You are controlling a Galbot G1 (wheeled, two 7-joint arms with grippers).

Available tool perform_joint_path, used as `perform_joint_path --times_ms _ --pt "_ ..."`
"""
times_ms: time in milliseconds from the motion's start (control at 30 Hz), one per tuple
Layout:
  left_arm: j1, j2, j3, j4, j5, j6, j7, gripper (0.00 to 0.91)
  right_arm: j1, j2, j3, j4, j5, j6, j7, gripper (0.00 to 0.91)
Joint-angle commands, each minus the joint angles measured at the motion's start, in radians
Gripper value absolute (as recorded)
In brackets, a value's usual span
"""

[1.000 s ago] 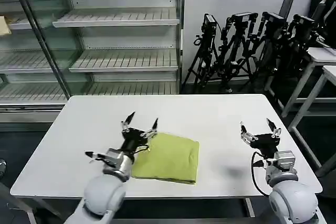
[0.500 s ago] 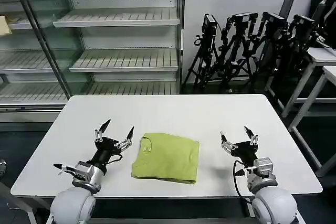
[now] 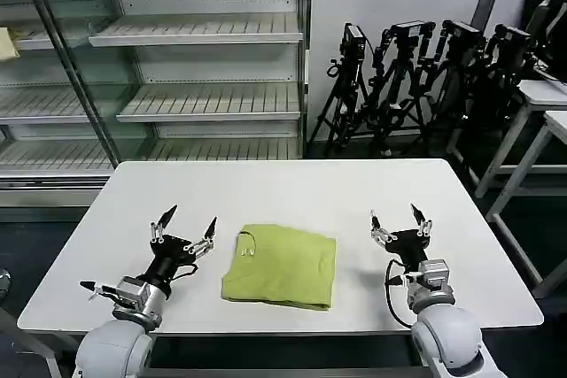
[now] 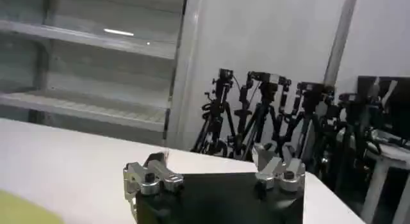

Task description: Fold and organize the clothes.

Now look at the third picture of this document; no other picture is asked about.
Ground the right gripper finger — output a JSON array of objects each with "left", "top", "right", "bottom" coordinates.
[
  {"left": 410, "top": 203, "right": 434, "bottom": 238},
  {"left": 369, "top": 208, "right": 399, "bottom": 247}
]

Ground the yellow-green shirt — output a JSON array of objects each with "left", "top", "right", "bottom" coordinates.
[{"left": 220, "top": 223, "right": 338, "bottom": 312}]

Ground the grey round object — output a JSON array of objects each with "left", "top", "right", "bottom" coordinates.
[{"left": 0, "top": 266, "right": 12, "bottom": 306}]

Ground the white display shelf unit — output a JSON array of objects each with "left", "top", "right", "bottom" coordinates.
[{"left": 0, "top": 0, "right": 311, "bottom": 220}]

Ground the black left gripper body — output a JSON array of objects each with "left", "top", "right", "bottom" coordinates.
[{"left": 141, "top": 233, "right": 198, "bottom": 296}]

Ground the black computer monitor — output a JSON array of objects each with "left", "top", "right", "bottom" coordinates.
[{"left": 522, "top": 0, "right": 567, "bottom": 82}]

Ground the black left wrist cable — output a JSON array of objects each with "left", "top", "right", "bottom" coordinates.
[{"left": 78, "top": 262, "right": 199, "bottom": 303}]

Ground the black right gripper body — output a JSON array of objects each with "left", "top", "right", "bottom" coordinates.
[{"left": 384, "top": 228, "right": 431, "bottom": 274}]

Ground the white side table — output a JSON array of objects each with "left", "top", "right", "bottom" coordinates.
[
  {"left": 485, "top": 110, "right": 567, "bottom": 300},
  {"left": 473, "top": 79, "right": 567, "bottom": 200}
]

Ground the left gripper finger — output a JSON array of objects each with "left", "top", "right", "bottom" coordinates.
[
  {"left": 183, "top": 216, "right": 219, "bottom": 258},
  {"left": 147, "top": 204, "right": 179, "bottom": 244}
]

